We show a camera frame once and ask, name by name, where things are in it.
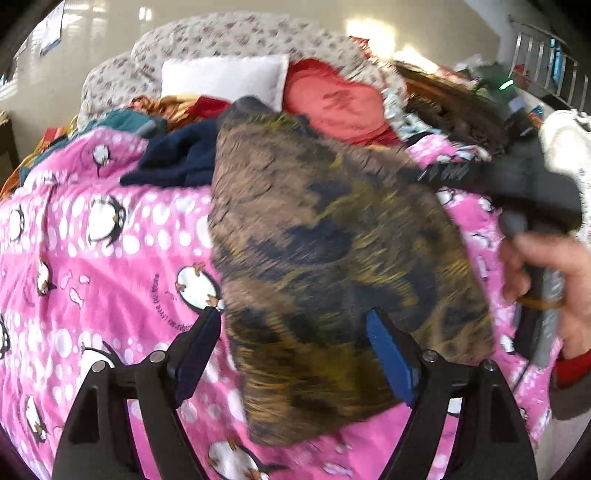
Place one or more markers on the wall poster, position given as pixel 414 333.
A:
pixel 51 32

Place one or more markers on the metal rack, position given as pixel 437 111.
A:
pixel 549 50

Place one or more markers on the orange red patterned blanket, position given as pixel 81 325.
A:
pixel 180 104

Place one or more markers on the brown floral garment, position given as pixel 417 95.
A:
pixel 323 240

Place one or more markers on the pink penguin print blanket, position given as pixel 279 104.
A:
pixel 115 286

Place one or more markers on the white pillow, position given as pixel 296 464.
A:
pixel 221 76

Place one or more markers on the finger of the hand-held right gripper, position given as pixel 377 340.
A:
pixel 448 174

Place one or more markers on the light blue frilled cloth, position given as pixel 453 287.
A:
pixel 395 113

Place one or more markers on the clutter on shelf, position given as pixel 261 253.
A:
pixel 471 71

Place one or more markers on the person's right hand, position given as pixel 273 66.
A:
pixel 575 304

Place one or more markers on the dark wooden headboard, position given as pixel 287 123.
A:
pixel 452 101

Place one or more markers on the dark wooden cabinet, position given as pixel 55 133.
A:
pixel 7 143

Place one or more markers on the navy blue garment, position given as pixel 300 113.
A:
pixel 184 152

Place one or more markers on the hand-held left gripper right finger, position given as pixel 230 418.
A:
pixel 388 350

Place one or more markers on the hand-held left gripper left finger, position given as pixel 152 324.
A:
pixel 203 350

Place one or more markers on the teal garment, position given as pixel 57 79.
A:
pixel 129 121

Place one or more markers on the red heart cushion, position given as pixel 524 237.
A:
pixel 337 106

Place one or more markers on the cream floral quilt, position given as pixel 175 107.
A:
pixel 207 37

